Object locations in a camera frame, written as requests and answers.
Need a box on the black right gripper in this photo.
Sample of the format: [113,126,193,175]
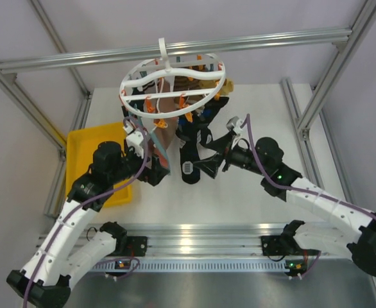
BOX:
[194,132,269,178]

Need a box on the black patterned sock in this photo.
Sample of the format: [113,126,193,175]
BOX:
[176,118,201,185]
[176,96,230,147]

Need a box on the yellow beige sock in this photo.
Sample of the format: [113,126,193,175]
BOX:
[199,78,234,98]

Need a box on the white round clip hanger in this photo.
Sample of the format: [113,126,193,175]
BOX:
[119,38,226,125]

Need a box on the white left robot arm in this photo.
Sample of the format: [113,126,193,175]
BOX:
[6,141,170,307]

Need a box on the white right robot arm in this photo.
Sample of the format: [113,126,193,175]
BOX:
[193,133,376,277]

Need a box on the large brown sock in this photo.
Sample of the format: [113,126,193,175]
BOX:
[142,78,182,176]

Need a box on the brown striped sock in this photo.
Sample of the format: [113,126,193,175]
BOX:
[173,76,200,92]

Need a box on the yellow plastic tray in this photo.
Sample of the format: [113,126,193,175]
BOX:
[66,123,132,208]

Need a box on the aluminium top crossbar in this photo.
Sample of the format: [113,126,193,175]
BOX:
[0,27,352,73]

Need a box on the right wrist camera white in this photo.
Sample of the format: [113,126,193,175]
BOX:
[226,116,245,136]

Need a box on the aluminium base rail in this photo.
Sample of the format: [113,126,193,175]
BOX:
[33,223,376,259]

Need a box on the white slotted cable duct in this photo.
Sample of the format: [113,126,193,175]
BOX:
[90,259,289,273]

